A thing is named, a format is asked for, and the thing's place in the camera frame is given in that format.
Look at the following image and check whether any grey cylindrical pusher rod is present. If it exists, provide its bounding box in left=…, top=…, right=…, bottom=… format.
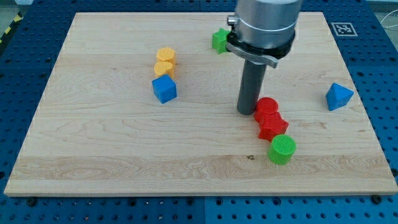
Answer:
left=237, top=60, right=266, bottom=115

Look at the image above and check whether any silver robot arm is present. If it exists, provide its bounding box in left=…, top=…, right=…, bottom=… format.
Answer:
left=226, top=0, right=303, bottom=115

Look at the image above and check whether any green star block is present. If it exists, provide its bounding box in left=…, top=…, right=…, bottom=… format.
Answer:
left=211, top=28, right=230, bottom=54

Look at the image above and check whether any red star block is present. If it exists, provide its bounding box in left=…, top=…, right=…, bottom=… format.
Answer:
left=258, top=112, right=289, bottom=142

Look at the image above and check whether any red cylinder block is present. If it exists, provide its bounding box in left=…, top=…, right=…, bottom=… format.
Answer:
left=254, top=97, right=279, bottom=122

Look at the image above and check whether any green cylinder block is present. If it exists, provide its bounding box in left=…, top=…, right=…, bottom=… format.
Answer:
left=268, top=134, right=296, bottom=165

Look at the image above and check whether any blue triangle block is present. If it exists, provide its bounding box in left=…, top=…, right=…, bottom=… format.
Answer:
left=326, top=83, right=354, bottom=111

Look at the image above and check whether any blue cube block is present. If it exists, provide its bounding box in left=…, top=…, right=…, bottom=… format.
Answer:
left=152, top=74, right=177, bottom=104

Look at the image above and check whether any yellow hexagon block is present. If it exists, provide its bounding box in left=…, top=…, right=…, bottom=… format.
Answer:
left=156, top=47, right=176, bottom=65

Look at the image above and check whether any yellow teardrop block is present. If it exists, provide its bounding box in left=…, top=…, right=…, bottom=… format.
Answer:
left=154, top=62, right=175, bottom=79

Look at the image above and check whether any white fiducial marker tag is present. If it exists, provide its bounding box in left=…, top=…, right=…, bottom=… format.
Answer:
left=331, top=22, right=358, bottom=37

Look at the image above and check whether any wooden board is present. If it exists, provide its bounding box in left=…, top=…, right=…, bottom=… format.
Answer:
left=4, top=12, right=397, bottom=197

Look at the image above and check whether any black yellow hazard tape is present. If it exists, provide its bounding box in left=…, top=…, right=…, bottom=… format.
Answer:
left=1, top=11, right=24, bottom=47

